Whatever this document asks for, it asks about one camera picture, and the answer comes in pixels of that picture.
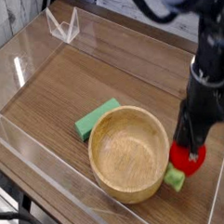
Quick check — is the wooden bowl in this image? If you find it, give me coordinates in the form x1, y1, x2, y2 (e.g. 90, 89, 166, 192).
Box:
88, 105, 170, 204

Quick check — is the green foam block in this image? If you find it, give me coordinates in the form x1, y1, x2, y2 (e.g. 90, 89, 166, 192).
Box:
74, 98, 120, 141

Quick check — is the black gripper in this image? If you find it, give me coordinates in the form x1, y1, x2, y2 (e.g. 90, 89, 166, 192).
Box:
173, 64, 224, 161

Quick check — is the clear acrylic corner bracket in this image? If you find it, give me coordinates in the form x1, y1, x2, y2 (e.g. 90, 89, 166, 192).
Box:
46, 8, 80, 44

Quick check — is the black cable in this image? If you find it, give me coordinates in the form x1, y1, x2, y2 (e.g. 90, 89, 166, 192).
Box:
127, 0, 182, 26

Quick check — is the red plush strawberry toy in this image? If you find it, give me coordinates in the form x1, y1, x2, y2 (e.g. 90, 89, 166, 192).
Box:
161, 138, 209, 194

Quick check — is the black table frame bracket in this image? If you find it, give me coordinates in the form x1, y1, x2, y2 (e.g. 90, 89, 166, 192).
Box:
18, 193, 42, 224

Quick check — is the clear acrylic enclosure wall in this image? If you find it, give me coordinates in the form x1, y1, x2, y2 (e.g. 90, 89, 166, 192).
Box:
0, 0, 224, 224

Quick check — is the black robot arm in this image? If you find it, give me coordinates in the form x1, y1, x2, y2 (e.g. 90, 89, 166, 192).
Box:
162, 0, 224, 160

